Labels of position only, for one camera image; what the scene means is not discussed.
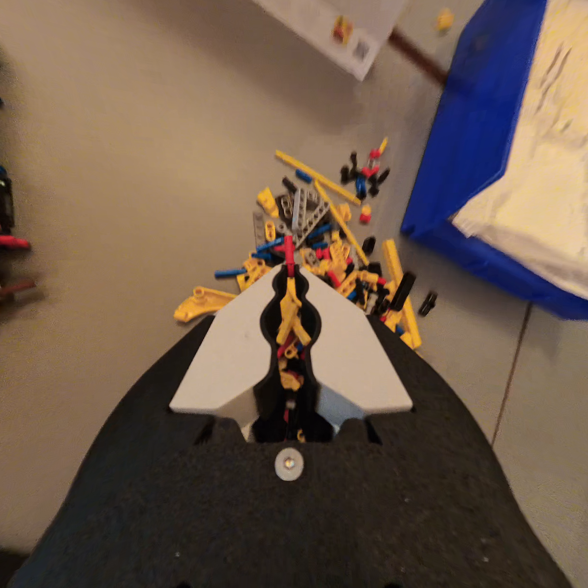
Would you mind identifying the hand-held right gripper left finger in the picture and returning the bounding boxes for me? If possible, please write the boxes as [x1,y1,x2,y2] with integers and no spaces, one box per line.
[169,265,285,442]

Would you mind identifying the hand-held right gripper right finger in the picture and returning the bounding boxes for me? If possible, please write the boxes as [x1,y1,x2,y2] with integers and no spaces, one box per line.
[298,266,414,441]

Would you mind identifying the pile of bricks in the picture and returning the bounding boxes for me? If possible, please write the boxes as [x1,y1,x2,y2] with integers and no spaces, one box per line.
[174,137,439,444]

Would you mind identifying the black brick car chassis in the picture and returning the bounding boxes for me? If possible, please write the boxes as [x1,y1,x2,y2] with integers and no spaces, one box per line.
[0,96,37,306]

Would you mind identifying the grey desk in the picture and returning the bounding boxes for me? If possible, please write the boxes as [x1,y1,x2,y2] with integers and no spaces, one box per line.
[0,0,588,588]

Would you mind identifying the blue plastic bin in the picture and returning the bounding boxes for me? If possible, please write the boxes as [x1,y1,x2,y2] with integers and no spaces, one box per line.
[400,0,588,321]

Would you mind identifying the white printed paper sheets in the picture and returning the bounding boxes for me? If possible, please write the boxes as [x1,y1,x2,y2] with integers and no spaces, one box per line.
[452,0,588,301]

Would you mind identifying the instruction booklet with car picture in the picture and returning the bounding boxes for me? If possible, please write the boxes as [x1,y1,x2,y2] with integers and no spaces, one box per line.
[250,0,407,82]

